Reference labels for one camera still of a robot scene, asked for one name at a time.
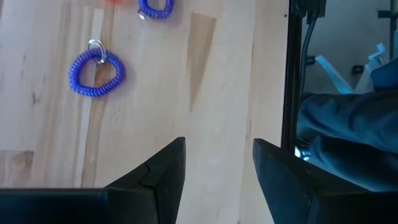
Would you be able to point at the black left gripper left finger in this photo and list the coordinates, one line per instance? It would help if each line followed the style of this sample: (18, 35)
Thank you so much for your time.
(161, 186)

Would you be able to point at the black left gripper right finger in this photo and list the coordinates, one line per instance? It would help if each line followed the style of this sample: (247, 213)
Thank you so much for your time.
(280, 180)

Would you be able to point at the purple coil wristband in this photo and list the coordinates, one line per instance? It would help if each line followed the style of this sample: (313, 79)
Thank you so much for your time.
(155, 14)
(74, 73)

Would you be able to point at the person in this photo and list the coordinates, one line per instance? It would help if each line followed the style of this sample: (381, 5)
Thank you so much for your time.
(348, 124)

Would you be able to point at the white chair base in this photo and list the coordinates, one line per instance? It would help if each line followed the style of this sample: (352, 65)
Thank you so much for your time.
(332, 74)

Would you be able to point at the orange coil wristband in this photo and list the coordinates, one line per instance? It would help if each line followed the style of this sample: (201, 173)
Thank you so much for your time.
(116, 1)

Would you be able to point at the black table frame post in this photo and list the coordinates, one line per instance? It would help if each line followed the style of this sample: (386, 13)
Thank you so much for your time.
(292, 77)

